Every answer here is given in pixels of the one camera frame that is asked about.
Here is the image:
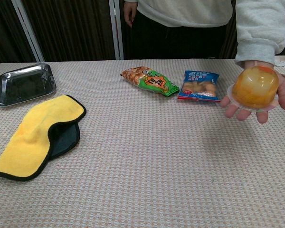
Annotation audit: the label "person's right hand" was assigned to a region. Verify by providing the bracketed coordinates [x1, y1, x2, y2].
[123, 0, 139, 28]

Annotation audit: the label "person's black trousers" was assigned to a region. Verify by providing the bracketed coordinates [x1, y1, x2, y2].
[130, 10, 229, 60]

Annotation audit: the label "stainless steel rectangular tray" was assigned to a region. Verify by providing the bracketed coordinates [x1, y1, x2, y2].
[0, 62, 57, 107]

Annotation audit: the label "person's white sweatshirt torso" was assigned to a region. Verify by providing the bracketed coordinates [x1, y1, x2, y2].
[124, 0, 237, 28]

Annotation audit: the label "slanted white frame post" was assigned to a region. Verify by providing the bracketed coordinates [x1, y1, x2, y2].
[11, 0, 45, 63]

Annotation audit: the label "blue clear snack bag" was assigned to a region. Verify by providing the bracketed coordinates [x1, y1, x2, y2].
[177, 70, 221, 103]

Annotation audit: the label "yellow microfiber cloth black trim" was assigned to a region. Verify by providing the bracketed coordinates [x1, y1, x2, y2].
[0, 95, 87, 182]

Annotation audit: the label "upright white frame post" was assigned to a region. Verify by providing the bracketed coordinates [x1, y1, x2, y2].
[108, 0, 124, 60]

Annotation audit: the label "orange fruit jelly cup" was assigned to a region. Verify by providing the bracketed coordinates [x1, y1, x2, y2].
[227, 66, 280, 113]

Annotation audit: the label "person's left forearm grey sleeve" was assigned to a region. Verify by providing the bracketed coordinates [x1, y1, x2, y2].
[234, 0, 285, 68]

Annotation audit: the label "green orange snack bag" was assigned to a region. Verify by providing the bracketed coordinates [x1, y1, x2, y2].
[120, 66, 180, 97]

